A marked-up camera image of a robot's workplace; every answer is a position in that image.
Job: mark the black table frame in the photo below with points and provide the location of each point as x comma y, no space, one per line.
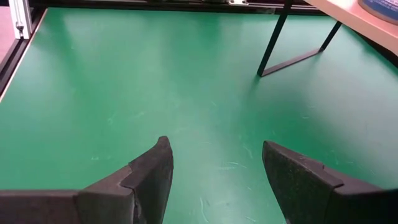
124,4

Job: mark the green table mat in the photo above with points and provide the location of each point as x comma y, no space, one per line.
124,93

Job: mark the white aluminium post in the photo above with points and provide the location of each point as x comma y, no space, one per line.
20,18

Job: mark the silver lid tuna can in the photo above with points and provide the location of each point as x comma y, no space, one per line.
384,9

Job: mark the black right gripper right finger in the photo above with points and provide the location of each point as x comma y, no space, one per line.
326,202

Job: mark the wooden shelf with black legs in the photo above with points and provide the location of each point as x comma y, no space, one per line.
342,12

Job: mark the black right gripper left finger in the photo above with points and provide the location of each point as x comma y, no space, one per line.
93,205

